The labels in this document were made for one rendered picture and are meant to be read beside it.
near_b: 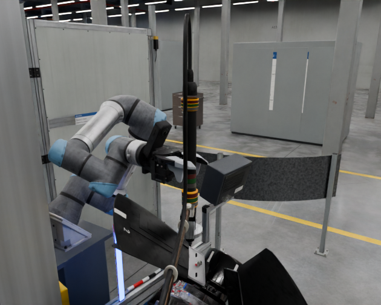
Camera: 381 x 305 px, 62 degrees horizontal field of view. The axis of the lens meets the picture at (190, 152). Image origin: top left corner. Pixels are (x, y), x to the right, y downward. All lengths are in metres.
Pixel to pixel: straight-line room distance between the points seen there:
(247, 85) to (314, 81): 1.44
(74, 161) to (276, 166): 2.05
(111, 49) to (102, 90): 0.34
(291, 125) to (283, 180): 4.30
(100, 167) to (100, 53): 1.88
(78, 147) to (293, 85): 6.21
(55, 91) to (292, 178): 2.01
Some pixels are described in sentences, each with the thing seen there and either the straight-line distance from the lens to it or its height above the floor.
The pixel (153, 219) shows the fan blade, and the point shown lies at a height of 1.36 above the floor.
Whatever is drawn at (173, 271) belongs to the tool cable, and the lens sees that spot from 0.59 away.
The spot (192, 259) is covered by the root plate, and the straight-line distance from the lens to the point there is 0.85.
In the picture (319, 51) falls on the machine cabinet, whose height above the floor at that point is 1.85.
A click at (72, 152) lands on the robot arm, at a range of 0.98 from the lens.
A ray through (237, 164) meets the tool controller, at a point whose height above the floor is 1.23.
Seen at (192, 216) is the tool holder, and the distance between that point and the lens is 0.81.
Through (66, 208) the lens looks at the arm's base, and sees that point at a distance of 1.43.
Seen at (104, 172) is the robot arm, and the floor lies 1.43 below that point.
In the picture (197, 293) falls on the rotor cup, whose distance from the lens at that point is 0.85.
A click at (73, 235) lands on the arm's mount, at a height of 1.05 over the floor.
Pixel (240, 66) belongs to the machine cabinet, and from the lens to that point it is 7.38.
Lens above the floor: 1.75
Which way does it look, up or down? 17 degrees down
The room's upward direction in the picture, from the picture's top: straight up
